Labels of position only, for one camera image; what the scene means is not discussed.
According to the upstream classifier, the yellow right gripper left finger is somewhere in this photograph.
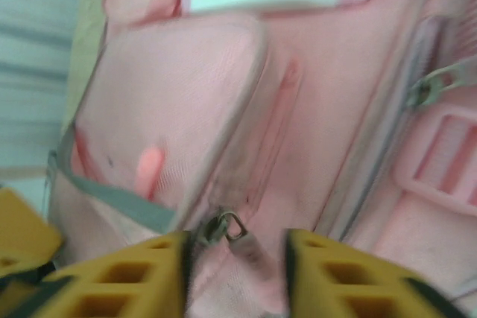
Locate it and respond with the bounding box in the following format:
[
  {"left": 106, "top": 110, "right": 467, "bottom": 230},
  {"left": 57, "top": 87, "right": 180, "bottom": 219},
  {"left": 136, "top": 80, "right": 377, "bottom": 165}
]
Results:
[{"left": 22, "top": 230, "right": 195, "bottom": 318}]

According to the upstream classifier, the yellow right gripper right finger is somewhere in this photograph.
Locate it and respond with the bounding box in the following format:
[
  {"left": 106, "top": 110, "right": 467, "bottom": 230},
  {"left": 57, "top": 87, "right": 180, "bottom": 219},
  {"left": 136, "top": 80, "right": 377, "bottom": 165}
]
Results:
[{"left": 285, "top": 228, "right": 469, "bottom": 318}]

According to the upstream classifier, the pink backpack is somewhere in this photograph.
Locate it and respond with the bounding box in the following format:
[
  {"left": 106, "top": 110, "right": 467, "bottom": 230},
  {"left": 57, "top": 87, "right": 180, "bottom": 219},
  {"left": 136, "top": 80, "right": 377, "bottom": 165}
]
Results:
[{"left": 46, "top": 0, "right": 477, "bottom": 318}]

